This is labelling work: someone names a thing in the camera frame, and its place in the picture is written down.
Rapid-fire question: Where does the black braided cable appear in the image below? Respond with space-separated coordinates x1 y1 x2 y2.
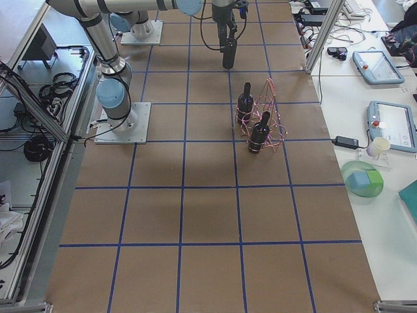
199 0 248 52

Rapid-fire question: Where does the white paper cup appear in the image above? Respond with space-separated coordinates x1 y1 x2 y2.
366 137 391 158

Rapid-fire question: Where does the teal book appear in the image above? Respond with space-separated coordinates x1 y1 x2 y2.
398 181 417 222

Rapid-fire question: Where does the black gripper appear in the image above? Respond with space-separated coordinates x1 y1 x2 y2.
212 3 237 49

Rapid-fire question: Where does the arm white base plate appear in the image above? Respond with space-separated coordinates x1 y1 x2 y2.
121 20 164 46
94 102 151 144

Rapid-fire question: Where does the black power brick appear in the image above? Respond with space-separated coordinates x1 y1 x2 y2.
332 136 359 150

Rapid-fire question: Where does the dark wine bottle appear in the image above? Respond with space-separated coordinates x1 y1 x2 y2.
222 38 237 70
237 82 253 125

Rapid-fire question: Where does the blue teach pendant far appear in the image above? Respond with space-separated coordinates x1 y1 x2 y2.
352 50 405 85

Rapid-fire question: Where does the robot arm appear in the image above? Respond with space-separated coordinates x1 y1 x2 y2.
46 0 205 123

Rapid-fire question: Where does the copper wire wine rack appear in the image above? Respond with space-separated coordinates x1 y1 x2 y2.
235 78 288 154

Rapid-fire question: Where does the blue teach pendant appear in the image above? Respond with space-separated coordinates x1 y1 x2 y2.
367 100 416 153
352 50 405 85

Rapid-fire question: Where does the dark wine bottle in rack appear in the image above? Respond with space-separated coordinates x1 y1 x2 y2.
237 82 253 125

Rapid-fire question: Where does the green bowl with blocks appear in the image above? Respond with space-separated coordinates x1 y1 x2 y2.
341 160 384 198

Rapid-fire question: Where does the aluminium frame post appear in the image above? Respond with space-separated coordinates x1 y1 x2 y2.
304 0 345 74

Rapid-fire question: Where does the blue teach pendant near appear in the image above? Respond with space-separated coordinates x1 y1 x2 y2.
367 100 416 153

